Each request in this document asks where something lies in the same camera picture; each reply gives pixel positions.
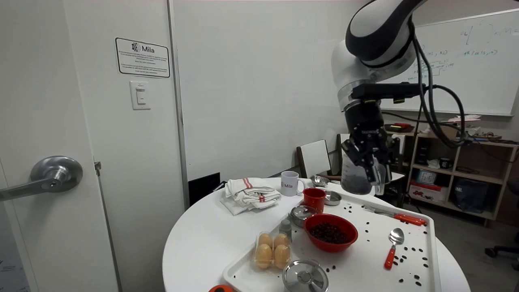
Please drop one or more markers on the orange bowl with coffee beans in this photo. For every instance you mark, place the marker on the orange bowl with coffee beans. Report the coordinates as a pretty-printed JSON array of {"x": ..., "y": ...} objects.
[{"x": 332, "y": 233}]

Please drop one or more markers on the red white box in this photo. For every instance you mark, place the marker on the red white box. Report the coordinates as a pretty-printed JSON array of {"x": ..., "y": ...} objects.
[{"x": 424, "y": 194}]

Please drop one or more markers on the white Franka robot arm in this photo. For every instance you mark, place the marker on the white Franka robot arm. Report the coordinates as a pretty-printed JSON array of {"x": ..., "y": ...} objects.
[{"x": 379, "y": 33}]

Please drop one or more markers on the black box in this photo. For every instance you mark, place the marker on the black box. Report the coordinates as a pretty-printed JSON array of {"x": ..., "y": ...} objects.
[{"x": 203, "y": 188}]

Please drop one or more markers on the white mug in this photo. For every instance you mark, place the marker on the white mug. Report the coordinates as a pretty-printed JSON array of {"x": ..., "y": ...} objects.
[{"x": 289, "y": 184}]

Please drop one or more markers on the white red-striped towel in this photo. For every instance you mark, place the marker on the white red-striped towel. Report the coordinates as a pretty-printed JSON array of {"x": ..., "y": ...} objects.
[{"x": 249, "y": 196}]

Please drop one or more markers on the small white side table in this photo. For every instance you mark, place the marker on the small white side table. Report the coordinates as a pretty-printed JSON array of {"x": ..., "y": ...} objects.
[{"x": 395, "y": 178}]

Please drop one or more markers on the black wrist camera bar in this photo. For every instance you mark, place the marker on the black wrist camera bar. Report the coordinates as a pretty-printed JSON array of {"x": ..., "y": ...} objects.
[{"x": 390, "y": 92}]

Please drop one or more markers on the white wall sign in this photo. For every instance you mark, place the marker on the white wall sign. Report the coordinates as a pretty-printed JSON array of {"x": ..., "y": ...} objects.
[{"x": 142, "y": 58}]

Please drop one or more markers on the orange cup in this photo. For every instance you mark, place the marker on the orange cup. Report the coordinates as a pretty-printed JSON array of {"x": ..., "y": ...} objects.
[{"x": 314, "y": 201}]

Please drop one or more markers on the white plastic tray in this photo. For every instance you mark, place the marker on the white plastic tray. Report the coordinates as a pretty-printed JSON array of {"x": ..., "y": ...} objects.
[{"x": 367, "y": 270}]

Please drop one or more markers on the white leaning board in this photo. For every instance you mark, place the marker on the white leaning board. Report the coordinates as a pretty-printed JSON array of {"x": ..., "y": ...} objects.
[{"x": 315, "y": 158}]

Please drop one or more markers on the white light switch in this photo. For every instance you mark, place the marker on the white light switch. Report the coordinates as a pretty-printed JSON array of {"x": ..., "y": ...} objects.
[{"x": 140, "y": 95}]

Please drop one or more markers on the steel salt shaker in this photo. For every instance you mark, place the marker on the steel salt shaker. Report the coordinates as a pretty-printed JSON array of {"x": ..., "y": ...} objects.
[{"x": 286, "y": 230}]

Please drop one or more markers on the white whiteboard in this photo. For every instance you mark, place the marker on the white whiteboard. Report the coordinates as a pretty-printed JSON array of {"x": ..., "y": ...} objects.
[{"x": 481, "y": 66}]

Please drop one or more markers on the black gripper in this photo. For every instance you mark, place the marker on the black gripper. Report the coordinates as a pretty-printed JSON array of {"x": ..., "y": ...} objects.
[{"x": 366, "y": 124}]

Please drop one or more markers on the dark storage bin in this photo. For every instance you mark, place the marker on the dark storage bin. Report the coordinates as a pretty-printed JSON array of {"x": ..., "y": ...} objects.
[{"x": 473, "y": 197}]

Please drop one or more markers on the wooden shelf unit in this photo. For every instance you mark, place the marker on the wooden shelf unit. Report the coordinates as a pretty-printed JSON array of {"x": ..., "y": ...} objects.
[{"x": 476, "y": 163}]

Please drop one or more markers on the orange black round container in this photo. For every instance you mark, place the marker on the orange black round container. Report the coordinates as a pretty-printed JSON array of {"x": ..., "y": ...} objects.
[{"x": 221, "y": 288}]

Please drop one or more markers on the small steel bowl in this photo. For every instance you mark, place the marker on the small steel bowl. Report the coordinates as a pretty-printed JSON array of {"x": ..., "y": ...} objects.
[
  {"x": 333, "y": 199},
  {"x": 319, "y": 181}
]

